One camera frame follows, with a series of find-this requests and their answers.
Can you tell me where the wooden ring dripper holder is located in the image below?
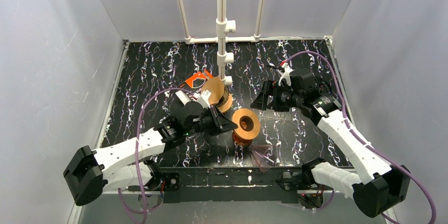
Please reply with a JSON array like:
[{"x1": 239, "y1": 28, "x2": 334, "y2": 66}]
[{"x1": 214, "y1": 94, "x2": 233, "y2": 114}]

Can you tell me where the brown paper coffee filter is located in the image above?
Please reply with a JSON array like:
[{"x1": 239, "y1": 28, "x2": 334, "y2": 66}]
[{"x1": 201, "y1": 77, "x2": 225, "y2": 104}]

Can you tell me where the orange coffee filter box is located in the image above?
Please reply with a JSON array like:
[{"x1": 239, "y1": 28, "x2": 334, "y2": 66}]
[{"x1": 175, "y1": 69, "x2": 213, "y2": 107}]

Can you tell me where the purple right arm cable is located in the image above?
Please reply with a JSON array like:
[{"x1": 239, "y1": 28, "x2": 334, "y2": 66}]
[{"x1": 282, "y1": 51, "x2": 437, "y2": 224}]

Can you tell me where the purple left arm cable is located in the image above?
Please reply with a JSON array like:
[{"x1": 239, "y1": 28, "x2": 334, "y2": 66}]
[{"x1": 117, "y1": 87, "x2": 193, "y2": 224}]

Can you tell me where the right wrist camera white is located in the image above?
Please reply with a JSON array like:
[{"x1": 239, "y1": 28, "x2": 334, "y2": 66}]
[{"x1": 276, "y1": 62, "x2": 293, "y2": 87}]

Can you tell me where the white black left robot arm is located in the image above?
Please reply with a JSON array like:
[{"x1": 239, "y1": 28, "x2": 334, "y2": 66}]
[{"x1": 63, "y1": 101, "x2": 238, "y2": 206}]

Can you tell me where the clear glass ribbed dripper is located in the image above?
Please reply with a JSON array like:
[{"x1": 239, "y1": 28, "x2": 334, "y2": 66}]
[{"x1": 217, "y1": 86, "x2": 230, "y2": 107}]

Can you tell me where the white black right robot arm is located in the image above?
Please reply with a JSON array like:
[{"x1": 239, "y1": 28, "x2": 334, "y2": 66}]
[{"x1": 250, "y1": 69, "x2": 410, "y2": 218}]

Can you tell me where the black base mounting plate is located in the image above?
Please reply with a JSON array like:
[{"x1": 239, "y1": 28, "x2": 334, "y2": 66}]
[{"x1": 127, "y1": 166, "x2": 326, "y2": 209}]

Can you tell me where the amber glass server pitcher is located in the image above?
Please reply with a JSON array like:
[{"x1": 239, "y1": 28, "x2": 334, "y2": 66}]
[{"x1": 234, "y1": 138, "x2": 253, "y2": 147}]

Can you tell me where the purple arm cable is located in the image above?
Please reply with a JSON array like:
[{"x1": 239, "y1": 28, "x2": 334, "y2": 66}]
[
  {"x1": 117, "y1": 87, "x2": 193, "y2": 224},
  {"x1": 282, "y1": 51, "x2": 437, "y2": 224}
]

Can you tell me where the pink translucent plastic dripper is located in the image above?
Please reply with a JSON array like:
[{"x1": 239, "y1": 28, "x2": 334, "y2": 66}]
[{"x1": 248, "y1": 145, "x2": 276, "y2": 173}]

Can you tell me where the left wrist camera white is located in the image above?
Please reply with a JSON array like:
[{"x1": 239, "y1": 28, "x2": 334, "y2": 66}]
[{"x1": 196, "y1": 90, "x2": 211, "y2": 109}]

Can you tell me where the white PVC pipe frame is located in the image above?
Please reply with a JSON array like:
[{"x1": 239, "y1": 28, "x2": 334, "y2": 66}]
[{"x1": 177, "y1": 0, "x2": 265, "y2": 86}]

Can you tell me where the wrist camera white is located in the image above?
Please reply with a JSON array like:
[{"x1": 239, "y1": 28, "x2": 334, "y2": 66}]
[
  {"x1": 276, "y1": 62, "x2": 293, "y2": 87},
  {"x1": 196, "y1": 90, "x2": 211, "y2": 109}
]

